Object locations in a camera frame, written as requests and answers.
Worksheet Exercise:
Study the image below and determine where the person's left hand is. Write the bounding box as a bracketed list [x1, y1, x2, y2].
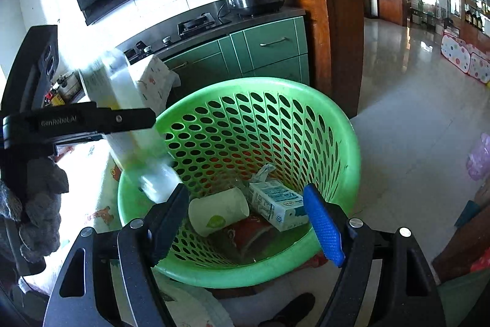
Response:
[0, 158, 70, 263]

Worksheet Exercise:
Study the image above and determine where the purple plastic bag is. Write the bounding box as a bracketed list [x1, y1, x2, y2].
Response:
[467, 133, 490, 180]

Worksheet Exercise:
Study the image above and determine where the wooden glass-door cabinet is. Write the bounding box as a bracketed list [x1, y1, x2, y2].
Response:
[243, 0, 364, 117]

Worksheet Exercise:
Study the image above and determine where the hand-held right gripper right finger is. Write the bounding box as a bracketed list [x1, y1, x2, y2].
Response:
[303, 183, 447, 327]

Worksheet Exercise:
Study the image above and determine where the polka dot play tent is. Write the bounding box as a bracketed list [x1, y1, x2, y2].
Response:
[440, 34, 490, 84]

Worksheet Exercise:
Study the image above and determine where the printed white tablecloth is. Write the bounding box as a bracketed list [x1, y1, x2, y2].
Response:
[50, 54, 235, 327]

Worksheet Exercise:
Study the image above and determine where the green plastic basket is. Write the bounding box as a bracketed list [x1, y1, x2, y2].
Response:
[117, 77, 361, 289]

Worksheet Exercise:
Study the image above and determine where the white blue milk carton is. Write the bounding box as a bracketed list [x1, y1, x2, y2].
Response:
[249, 179, 309, 232]

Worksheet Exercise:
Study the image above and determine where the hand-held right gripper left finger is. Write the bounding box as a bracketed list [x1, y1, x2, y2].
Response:
[46, 183, 190, 327]

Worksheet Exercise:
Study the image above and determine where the white paper cup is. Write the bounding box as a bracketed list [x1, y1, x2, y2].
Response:
[188, 187, 250, 238]

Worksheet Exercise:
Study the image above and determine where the black gas stove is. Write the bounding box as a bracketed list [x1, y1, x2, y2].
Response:
[122, 13, 217, 59]

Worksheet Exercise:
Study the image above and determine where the green kitchen cabinet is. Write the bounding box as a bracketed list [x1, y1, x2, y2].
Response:
[161, 16, 311, 98]

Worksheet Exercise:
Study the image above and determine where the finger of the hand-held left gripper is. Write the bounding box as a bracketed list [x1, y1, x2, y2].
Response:
[55, 134, 107, 156]
[86, 102, 157, 135]

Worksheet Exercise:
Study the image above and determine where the person's black shoe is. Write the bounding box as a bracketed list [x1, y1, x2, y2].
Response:
[260, 292, 316, 327]

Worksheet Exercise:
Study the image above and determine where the red plastic cup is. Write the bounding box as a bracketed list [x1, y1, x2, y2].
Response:
[220, 216, 277, 259]

